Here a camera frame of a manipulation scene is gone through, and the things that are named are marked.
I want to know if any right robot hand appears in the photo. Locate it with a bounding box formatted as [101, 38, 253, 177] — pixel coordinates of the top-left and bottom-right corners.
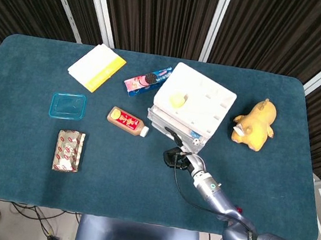
[159, 126, 209, 177]

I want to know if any clear plastic storage bin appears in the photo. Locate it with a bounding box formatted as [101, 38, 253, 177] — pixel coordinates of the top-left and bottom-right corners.
[143, 109, 209, 150]

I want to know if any white plastic drawer cabinet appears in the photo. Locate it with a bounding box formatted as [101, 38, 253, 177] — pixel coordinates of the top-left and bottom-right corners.
[141, 59, 241, 159]

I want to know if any yellow sticky note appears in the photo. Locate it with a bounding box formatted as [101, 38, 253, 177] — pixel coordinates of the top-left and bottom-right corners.
[168, 90, 189, 110]

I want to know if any yellow plush toy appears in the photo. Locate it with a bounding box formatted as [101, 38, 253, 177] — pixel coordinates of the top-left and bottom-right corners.
[229, 94, 279, 154]

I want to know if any brown drink bottle red label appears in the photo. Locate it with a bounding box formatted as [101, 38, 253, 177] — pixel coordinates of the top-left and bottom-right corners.
[104, 105, 152, 138]

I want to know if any teal table cloth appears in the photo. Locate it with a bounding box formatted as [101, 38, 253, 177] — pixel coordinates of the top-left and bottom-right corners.
[0, 31, 321, 240]

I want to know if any blue pink cookie box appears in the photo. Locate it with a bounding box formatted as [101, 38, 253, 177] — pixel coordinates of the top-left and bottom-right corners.
[122, 60, 174, 103]

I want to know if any gold foil snack pack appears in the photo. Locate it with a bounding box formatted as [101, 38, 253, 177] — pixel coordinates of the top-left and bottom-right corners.
[51, 129, 87, 175]

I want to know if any blue plastic lid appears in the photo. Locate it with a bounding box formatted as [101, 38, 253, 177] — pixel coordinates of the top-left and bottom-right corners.
[48, 90, 89, 123]

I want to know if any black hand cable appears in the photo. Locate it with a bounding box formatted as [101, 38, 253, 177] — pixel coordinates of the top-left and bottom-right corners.
[162, 150, 281, 240]

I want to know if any black floor cable with plug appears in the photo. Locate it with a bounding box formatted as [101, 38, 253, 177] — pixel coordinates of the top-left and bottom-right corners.
[29, 205, 65, 240]

